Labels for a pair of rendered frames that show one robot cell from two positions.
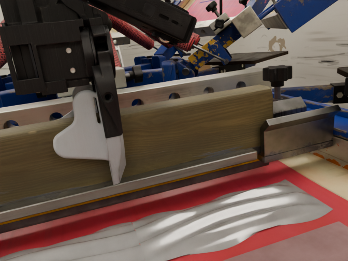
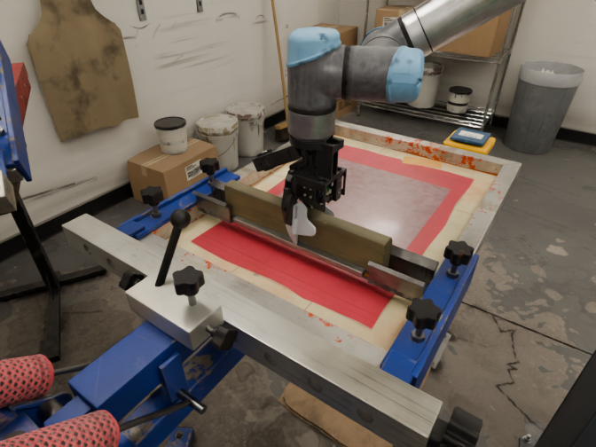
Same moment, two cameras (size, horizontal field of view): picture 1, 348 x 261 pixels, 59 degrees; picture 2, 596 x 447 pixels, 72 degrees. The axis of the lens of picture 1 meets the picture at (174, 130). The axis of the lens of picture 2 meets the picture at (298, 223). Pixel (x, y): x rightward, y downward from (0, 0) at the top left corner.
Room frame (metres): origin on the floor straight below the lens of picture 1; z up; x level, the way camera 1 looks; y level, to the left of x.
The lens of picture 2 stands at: (0.70, 0.55, 1.46)
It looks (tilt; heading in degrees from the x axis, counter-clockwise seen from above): 34 degrees down; 231
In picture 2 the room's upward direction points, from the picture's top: straight up
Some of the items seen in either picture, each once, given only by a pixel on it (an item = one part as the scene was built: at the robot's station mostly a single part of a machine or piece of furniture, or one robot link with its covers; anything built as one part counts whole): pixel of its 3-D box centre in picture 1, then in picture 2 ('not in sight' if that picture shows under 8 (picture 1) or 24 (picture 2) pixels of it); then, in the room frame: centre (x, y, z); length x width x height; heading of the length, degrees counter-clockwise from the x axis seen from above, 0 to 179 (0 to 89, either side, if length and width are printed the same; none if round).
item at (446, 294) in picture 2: not in sight; (433, 315); (0.25, 0.34, 0.97); 0.30 x 0.05 x 0.07; 16
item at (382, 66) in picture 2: not in sight; (381, 71); (0.21, 0.15, 1.31); 0.11 x 0.11 x 0.08; 41
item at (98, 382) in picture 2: not in sight; (147, 356); (0.64, 0.16, 1.02); 0.17 x 0.06 x 0.05; 16
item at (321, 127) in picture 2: not in sight; (312, 121); (0.29, 0.08, 1.23); 0.08 x 0.08 x 0.05
